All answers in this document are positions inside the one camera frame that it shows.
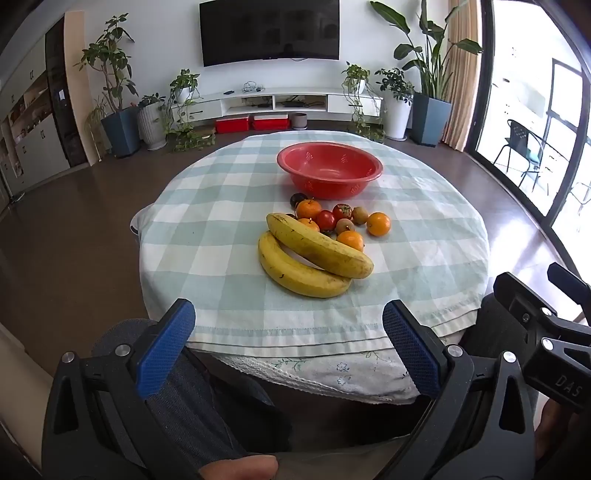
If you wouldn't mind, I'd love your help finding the red plastic colander bowl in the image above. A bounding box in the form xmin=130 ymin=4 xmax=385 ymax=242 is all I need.
xmin=277 ymin=142 xmax=384 ymax=200

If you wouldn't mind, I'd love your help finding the sliding glass door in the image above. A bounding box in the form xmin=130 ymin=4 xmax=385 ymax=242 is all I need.
xmin=466 ymin=0 xmax=591 ymax=278

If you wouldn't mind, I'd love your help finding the large-leaf plant blue pot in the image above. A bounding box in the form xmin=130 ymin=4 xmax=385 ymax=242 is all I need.
xmin=370 ymin=0 xmax=483 ymax=147

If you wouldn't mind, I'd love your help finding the green checkered tablecloth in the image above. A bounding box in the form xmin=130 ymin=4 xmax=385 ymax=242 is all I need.
xmin=139 ymin=130 xmax=490 ymax=356

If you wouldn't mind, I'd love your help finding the plant in white ribbed pot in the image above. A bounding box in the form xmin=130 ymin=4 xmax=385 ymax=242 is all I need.
xmin=137 ymin=93 xmax=168 ymax=151

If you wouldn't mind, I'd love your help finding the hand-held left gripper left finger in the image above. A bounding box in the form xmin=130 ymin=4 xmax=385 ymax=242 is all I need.
xmin=41 ymin=298 xmax=204 ymax=480

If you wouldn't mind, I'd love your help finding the small yellow banana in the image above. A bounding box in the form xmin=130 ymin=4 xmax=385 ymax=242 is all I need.
xmin=257 ymin=231 xmax=354 ymax=298

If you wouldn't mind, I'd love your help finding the white wall cabinet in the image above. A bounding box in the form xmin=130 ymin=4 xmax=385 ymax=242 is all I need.
xmin=0 ymin=34 xmax=70 ymax=195

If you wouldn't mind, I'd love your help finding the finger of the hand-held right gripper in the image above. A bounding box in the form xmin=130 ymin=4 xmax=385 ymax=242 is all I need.
xmin=547 ymin=262 xmax=591 ymax=319
xmin=493 ymin=272 xmax=591 ymax=370

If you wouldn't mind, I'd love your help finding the trailing pothos plant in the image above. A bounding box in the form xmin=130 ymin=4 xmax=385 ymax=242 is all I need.
xmin=342 ymin=62 xmax=386 ymax=141
xmin=164 ymin=69 xmax=218 ymax=153

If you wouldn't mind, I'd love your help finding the black wall television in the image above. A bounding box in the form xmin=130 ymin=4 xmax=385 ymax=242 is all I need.
xmin=199 ymin=0 xmax=340 ymax=68

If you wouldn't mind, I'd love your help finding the person's left hand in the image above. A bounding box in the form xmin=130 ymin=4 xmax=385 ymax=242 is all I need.
xmin=198 ymin=455 xmax=279 ymax=480

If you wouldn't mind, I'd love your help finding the large yellow banana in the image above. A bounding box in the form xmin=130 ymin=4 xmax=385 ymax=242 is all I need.
xmin=266 ymin=212 xmax=374 ymax=280

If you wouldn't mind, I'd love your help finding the tall tree plant blue pot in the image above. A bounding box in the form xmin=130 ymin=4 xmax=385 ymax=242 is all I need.
xmin=76 ymin=14 xmax=141 ymax=158

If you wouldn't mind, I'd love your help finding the bushy plant in white pot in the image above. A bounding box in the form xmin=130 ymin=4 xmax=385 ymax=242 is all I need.
xmin=375 ymin=68 xmax=414 ymax=141

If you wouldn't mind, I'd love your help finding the person's left leg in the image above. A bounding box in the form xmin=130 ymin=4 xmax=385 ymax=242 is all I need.
xmin=90 ymin=318 xmax=291 ymax=472

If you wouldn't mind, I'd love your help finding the person's right hand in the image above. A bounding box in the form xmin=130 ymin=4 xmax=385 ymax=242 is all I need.
xmin=536 ymin=401 xmax=578 ymax=462

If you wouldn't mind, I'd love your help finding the beige curtain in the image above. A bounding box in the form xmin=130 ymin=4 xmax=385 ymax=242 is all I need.
xmin=441 ymin=0 xmax=483 ymax=153

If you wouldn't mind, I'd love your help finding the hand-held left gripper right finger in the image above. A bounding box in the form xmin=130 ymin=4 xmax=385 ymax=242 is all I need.
xmin=382 ymin=300 xmax=539 ymax=480

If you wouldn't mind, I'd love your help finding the black balcony chair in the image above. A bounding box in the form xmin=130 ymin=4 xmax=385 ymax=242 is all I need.
xmin=493 ymin=119 xmax=546 ymax=192

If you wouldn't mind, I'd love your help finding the smooth orange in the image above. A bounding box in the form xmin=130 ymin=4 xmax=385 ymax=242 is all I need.
xmin=367 ymin=212 xmax=392 ymax=237
xmin=337 ymin=230 xmax=365 ymax=252

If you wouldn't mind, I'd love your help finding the white television cabinet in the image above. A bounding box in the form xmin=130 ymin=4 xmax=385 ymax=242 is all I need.
xmin=173 ymin=88 xmax=384 ymax=125

